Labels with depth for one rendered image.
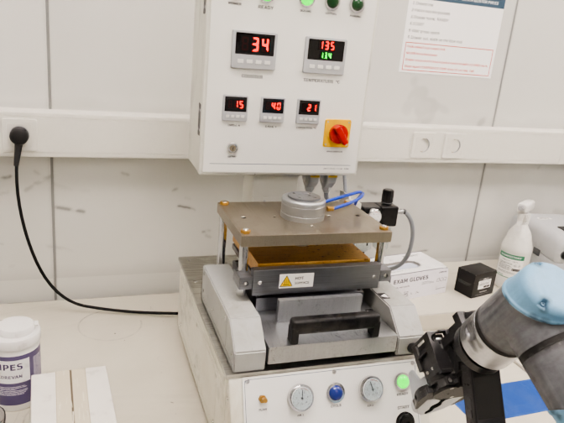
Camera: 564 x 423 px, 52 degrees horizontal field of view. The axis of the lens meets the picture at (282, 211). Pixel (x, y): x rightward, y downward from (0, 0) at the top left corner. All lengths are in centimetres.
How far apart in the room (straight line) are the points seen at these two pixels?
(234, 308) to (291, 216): 19
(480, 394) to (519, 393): 53
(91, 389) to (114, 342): 31
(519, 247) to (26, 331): 122
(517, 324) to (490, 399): 16
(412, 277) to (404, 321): 52
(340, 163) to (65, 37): 65
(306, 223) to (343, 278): 11
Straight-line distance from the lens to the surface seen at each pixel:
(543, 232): 178
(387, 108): 161
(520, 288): 70
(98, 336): 136
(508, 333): 73
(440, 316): 150
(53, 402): 102
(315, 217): 101
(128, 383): 120
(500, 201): 191
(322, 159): 116
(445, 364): 85
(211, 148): 109
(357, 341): 95
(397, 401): 101
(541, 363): 70
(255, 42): 108
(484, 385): 83
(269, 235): 93
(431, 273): 156
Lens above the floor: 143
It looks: 17 degrees down
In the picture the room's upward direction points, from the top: 5 degrees clockwise
